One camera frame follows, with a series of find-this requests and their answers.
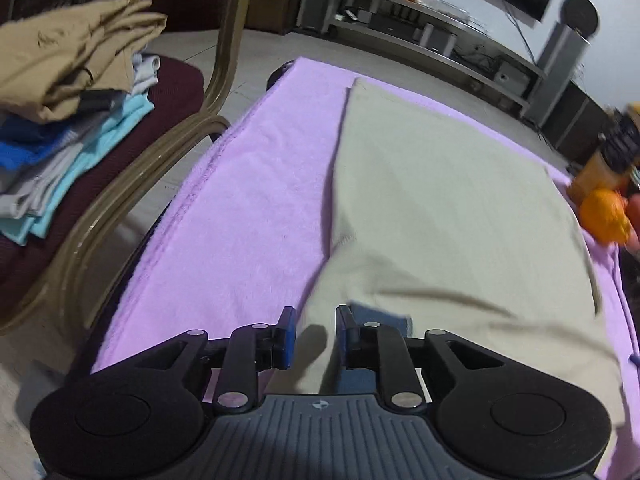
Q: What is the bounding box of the large knobbed orange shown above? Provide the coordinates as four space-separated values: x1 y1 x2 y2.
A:
579 189 633 246

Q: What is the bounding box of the maroon chair with gold frame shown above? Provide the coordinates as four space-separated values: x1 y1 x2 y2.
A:
0 0 256 336

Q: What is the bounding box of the small silver subwoofer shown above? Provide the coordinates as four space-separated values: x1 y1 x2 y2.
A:
420 22 458 56

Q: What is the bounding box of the beige sweatshirt with blue collar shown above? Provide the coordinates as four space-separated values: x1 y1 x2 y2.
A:
295 77 626 431

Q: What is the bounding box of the light blue folded garment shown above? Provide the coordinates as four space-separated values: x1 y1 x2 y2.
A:
0 92 156 246

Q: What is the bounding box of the white folded garment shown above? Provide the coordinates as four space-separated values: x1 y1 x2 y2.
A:
131 52 162 93

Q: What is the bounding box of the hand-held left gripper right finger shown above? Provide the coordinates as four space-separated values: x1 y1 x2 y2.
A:
335 304 521 413

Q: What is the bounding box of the dark sideboard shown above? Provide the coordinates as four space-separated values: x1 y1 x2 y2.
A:
542 80 606 161

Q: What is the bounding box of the orange juice bottle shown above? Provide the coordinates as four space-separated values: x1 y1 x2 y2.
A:
567 102 640 206

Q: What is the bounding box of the metal television stand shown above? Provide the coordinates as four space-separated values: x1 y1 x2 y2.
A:
322 0 546 118

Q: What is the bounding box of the grey folded garment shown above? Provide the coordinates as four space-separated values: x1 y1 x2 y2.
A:
0 145 91 221

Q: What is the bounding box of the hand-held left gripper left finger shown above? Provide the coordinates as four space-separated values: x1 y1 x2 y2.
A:
134 306 297 413

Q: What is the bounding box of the round black disc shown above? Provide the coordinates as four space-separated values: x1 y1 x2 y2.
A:
562 0 599 36

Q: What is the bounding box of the black folded garment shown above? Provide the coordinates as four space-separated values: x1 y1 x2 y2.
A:
75 89 123 113

